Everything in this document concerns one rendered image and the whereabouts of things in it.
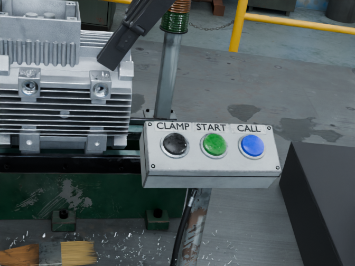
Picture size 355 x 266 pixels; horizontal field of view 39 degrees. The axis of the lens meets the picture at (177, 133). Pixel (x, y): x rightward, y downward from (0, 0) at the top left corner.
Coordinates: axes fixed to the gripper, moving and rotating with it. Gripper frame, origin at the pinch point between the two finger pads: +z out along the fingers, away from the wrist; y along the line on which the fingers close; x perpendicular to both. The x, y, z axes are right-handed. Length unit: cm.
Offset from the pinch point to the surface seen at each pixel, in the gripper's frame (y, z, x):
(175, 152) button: 20.8, 1.7, 7.4
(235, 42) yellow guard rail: -216, 14, 120
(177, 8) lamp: -33.2, -5.1, 15.0
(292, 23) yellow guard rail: -211, -16, 140
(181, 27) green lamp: -33.3, -2.5, 18.4
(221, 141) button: 19.5, -2.1, 12.1
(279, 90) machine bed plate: -57, 0, 64
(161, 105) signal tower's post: -34.2, 15.4, 26.6
